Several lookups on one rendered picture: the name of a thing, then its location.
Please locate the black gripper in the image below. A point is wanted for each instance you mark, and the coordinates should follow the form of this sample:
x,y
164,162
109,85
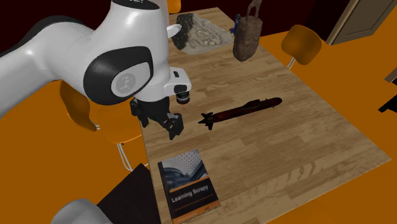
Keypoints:
x,y
153,108

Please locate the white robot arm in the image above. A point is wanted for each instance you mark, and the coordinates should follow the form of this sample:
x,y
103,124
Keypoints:
x,y
55,59

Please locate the dark book with orange stripe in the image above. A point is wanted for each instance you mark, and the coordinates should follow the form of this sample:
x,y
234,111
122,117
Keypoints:
x,y
189,189

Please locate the dark robot stand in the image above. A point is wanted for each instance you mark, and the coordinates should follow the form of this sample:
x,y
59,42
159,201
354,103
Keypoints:
x,y
130,198

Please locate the orange chair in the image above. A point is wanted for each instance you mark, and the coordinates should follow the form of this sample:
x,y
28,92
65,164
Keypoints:
x,y
77,108
302,43
173,5

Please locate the dark red submarine model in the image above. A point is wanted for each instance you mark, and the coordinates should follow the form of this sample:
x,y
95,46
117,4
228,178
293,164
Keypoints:
x,y
242,111

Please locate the grey rock model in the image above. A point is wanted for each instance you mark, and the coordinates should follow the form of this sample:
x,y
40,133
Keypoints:
x,y
201,35

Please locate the wooden table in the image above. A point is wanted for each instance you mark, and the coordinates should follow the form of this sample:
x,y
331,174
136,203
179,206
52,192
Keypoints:
x,y
273,149

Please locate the small blue figure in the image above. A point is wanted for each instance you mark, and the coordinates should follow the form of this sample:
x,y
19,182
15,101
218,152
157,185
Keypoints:
x,y
236,23

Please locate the beige door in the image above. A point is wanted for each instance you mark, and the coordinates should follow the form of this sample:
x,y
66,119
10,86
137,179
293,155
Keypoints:
x,y
363,18

